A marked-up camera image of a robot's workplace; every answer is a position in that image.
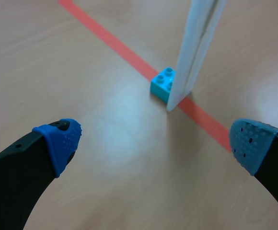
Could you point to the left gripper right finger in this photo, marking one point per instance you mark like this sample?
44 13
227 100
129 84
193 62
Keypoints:
270 155

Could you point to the turquoise toy brick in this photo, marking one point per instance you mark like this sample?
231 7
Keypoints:
158 87

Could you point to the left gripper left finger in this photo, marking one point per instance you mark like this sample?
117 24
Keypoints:
14 177

